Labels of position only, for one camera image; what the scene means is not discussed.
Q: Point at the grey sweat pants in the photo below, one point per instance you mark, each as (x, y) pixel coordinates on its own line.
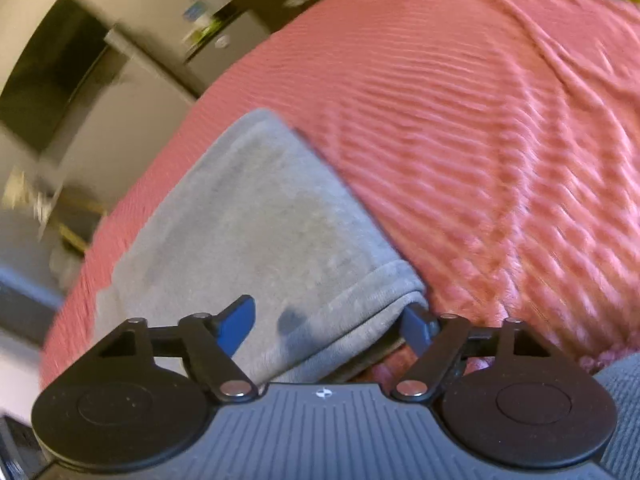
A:
(260, 230)

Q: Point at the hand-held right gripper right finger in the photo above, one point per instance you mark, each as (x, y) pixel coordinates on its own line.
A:
(417, 330)

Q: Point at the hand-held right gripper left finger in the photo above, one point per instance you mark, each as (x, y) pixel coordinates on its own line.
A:
(235, 325)

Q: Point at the grey knitted cloth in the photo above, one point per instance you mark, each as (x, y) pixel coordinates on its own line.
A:
(620, 410)

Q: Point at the pink ribbed blanket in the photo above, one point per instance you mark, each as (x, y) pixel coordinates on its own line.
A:
(475, 135)

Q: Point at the grey cabinet with knob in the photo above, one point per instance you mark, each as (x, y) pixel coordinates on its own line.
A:
(230, 45)

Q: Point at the dark panel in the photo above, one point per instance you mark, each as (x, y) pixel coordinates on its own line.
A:
(50, 70)

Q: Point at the gold tiered side table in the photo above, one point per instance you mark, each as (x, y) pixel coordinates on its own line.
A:
(65, 220)

